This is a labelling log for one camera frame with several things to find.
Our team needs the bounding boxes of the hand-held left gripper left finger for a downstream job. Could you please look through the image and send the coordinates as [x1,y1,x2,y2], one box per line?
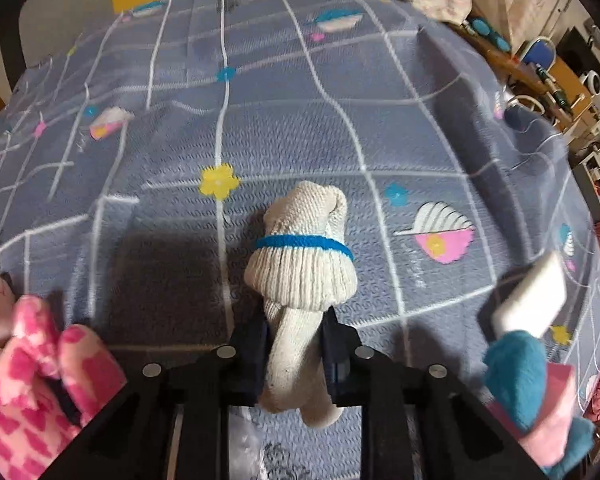
[40,316,272,480]

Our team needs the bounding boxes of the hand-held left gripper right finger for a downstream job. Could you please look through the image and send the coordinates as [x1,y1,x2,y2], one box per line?
[321,307,552,480]

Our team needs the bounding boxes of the white sock blue stripe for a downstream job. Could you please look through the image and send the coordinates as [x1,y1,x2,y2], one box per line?
[243,180,356,430]

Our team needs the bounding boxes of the blue pink plush toy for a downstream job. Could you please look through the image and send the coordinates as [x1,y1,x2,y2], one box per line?
[481,329,599,480]

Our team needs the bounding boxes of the white flat box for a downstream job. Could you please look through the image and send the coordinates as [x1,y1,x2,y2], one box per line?
[490,250,569,337]

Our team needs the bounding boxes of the pink checked plush rabbit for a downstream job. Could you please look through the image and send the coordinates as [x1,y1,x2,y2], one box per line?
[0,270,129,480]

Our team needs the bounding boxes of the grey checked bed sheet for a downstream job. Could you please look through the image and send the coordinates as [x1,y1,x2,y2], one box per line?
[0,0,600,480]

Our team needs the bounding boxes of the white shelf unit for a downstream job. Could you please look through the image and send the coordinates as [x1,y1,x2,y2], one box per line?
[572,144,600,212]

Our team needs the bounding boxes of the wooden desk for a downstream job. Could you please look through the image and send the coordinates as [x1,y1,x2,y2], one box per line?
[449,21,600,137]

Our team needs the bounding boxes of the blue dumbbells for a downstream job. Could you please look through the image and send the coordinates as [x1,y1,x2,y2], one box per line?
[466,16,512,53]

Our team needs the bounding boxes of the blue chair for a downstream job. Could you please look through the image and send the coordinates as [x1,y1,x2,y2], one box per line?
[517,35,557,69]

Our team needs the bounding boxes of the black monitor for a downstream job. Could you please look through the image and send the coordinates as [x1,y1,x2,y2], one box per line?
[559,27,589,69]

